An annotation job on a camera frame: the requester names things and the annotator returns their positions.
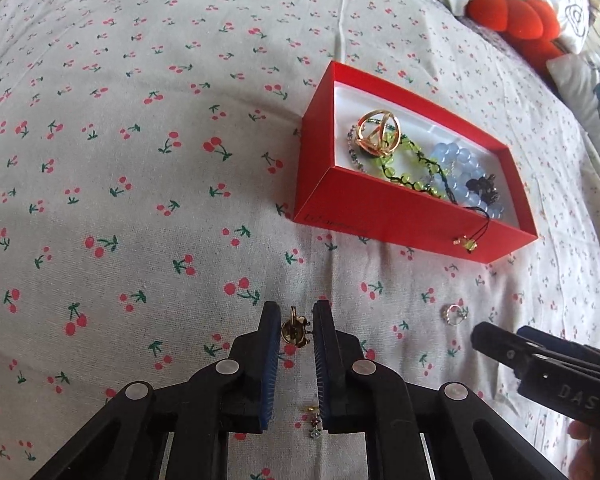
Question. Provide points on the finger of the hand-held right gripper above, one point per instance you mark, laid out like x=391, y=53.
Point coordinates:
x=500, y=347
x=570, y=350

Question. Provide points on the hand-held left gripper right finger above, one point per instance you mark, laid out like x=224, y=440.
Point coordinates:
x=322, y=360

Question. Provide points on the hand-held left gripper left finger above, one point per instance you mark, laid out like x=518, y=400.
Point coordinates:
x=271, y=360

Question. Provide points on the gold ear clip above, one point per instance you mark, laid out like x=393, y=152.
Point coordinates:
x=292, y=332

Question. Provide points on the red cardboard box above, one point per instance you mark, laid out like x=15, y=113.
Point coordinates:
x=405, y=215

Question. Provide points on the person's right hand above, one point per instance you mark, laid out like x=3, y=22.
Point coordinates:
x=581, y=435

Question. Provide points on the small crystal earring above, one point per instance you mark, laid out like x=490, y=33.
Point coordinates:
x=316, y=420

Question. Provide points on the cherry print bedsheet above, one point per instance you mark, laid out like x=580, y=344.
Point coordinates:
x=155, y=185

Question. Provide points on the deer print pillow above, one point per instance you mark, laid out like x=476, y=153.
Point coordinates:
x=595, y=100

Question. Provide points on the orange persimmon plush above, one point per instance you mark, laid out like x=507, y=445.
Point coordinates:
x=515, y=20

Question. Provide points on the white spiral print pillow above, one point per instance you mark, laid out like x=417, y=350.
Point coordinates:
x=565, y=0

